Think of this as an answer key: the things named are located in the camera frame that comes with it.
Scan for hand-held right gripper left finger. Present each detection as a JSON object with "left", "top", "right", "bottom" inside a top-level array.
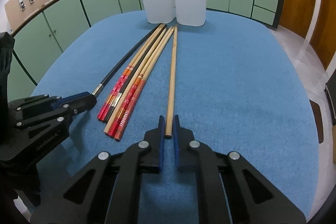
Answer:
[{"left": 30, "top": 116, "right": 166, "bottom": 224}]

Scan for black chopstick with silver band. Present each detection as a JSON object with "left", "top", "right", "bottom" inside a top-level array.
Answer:
[
  {"left": 107, "top": 26, "right": 167, "bottom": 122},
  {"left": 92, "top": 25, "right": 161, "bottom": 96}
]

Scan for cardboard box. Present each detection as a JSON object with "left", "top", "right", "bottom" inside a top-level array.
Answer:
[
  {"left": 329, "top": 124, "right": 336, "bottom": 146},
  {"left": 5, "top": 0, "right": 50, "bottom": 28}
]

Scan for plain wooden chopstick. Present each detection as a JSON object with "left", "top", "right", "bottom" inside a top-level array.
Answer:
[
  {"left": 104, "top": 25, "right": 168, "bottom": 135},
  {"left": 164, "top": 25, "right": 179, "bottom": 138}
]

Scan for wooden door in frame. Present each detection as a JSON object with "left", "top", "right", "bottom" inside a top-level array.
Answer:
[{"left": 310, "top": 0, "right": 336, "bottom": 69}]

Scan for person's left hand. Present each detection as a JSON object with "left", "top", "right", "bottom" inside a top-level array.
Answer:
[{"left": 0, "top": 160, "right": 40, "bottom": 207}]

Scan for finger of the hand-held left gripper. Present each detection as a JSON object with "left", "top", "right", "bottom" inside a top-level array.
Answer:
[
  {"left": 8, "top": 92, "right": 91, "bottom": 111},
  {"left": 14, "top": 94, "right": 98, "bottom": 129}
]

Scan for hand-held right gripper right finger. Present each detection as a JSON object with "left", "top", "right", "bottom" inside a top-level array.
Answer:
[{"left": 172, "top": 115, "right": 307, "bottom": 224}]

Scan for blue table mat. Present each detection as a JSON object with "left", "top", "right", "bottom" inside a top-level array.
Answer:
[{"left": 29, "top": 10, "right": 323, "bottom": 224}]

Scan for red patterned wooden chopstick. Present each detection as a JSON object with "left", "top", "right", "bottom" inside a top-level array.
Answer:
[
  {"left": 101, "top": 25, "right": 164, "bottom": 123},
  {"left": 115, "top": 27, "right": 175, "bottom": 140},
  {"left": 97, "top": 24, "right": 163, "bottom": 120},
  {"left": 109, "top": 27, "right": 172, "bottom": 136}
]

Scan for black glass cabinet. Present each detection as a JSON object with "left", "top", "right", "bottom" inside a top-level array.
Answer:
[{"left": 325, "top": 74, "right": 336, "bottom": 126}]

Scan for green cabinet drawer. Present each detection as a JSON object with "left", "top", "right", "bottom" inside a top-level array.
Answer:
[
  {"left": 253, "top": 0, "right": 279, "bottom": 13},
  {"left": 251, "top": 6, "right": 277, "bottom": 26}
]

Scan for green lower kitchen cabinets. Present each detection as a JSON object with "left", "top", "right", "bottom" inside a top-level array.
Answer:
[{"left": 0, "top": 0, "right": 286, "bottom": 98}]

